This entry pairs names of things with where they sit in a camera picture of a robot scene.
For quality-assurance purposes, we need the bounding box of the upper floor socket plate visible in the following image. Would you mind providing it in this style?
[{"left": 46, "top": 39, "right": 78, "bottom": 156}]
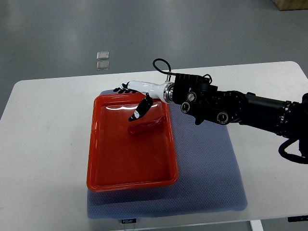
[{"left": 96, "top": 51, "right": 109, "bottom": 60}]

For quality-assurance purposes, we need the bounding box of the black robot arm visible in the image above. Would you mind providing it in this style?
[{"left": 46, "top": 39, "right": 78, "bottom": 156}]
[{"left": 172, "top": 74, "right": 308, "bottom": 164}]

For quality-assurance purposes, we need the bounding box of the blue grey mesh mat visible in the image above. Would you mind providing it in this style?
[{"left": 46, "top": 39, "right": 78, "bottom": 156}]
[{"left": 87, "top": 104, "right": 247, "bottom": 219}]

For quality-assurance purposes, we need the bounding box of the white table leg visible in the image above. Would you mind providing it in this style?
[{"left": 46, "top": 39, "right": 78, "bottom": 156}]
[{"left": 249, "top": 220, "right": 264, "bottom": 231}]

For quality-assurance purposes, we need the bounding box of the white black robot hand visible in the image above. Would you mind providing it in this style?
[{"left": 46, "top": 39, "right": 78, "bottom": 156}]
[{"left": 113, "top": 80, "right": 174, "bottom": 122}]

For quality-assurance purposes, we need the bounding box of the black cable loop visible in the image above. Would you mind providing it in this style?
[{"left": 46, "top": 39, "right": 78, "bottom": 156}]
[{"left": 153, "top": 58, "right": 172, "bottom": 82}]

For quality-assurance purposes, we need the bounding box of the red plastic tray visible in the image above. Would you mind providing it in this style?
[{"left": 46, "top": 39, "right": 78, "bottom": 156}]
[{"left": 87, "top": 93, "right": 179, "bottom": 193}]

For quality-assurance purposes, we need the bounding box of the cardboard box corner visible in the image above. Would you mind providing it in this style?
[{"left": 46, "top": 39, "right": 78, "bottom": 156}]
[{"left": 273, "top": 0, "right": 308, "bottom": 11}]

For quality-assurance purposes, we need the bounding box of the red pepper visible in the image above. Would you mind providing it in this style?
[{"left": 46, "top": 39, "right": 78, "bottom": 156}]
[{"left": 128, "top": 116, "right": 166, "bottom": 135}]

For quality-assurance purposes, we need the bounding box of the black table label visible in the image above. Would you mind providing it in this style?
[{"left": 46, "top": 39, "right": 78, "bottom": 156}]
[{"left": 121, "top": 218, "right": 137, "bottom": 224}]

